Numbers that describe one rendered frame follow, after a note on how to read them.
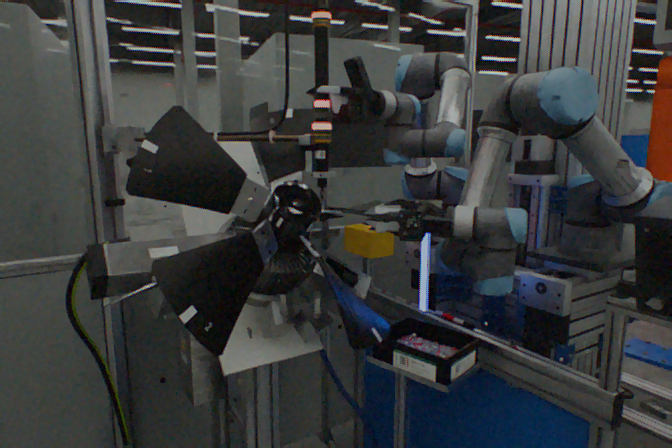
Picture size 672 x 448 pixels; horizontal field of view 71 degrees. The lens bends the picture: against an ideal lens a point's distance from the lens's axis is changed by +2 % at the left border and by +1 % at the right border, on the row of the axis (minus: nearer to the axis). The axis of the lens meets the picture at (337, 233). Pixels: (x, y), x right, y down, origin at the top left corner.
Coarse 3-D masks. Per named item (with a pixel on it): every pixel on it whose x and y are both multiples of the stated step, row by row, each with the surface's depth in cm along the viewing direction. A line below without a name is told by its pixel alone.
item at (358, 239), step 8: (360, 224) 166; (344, 232) 163; (352, 232) 159; (360, 232) 155; (368, 232) 151; (376, 232) 152; (384, 232) 153; (344, 240) 164; (352, 240) 160; (360, 240) 156; (368, 240) 152; (376, 240) 152; (384, 240) 154; (392, 240) 156; (344, 248) 164; (352, 248) 160; (360, 248) 156; (368, 248) 152; (376, 248) 153; (384, 248) 154; (392, 248) 156; (368, 256) 153; (376, 256) 153; (384, 256) 155
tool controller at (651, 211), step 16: (656, 208) 81; (640, 224) 81; (656, 224) 79; (640, 240) 82; (656, 240) 79; (640, 256) 83; (656, 256) 80; (640, 272) 84; (656, 272) 81; (640, 288) 85; (656, 288) 82; (640, 304) 86; (656, 304) 81
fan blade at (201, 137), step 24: (168, 120) 103; (192, 120) 104; (168, 144) 102; (192, 144) 103; (216, 144) 104; (168, 168) 102; (192, 168) 103; (216, 168) 104; (240, 168) 105; (144, 192) 101; (168, 192) 103; (192, 192) 104; (216, 192) 105
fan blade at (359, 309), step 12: (324, 264) 102; (336, 276) 104; (336, 288) 99; (348, 288) 108; (336, 300) 95; (348, 300) 100; (360, 300) 109; (348, 312) 96; (360, 312) 101; (372, 312) 109; (348, 324) 93; (360, 324) 97; (372, 324) 102; (384, 324) 109; (348, 336) 92; (360, 336) 94; (372, 336) 98; (384, 336) 103; (360, 348) 92
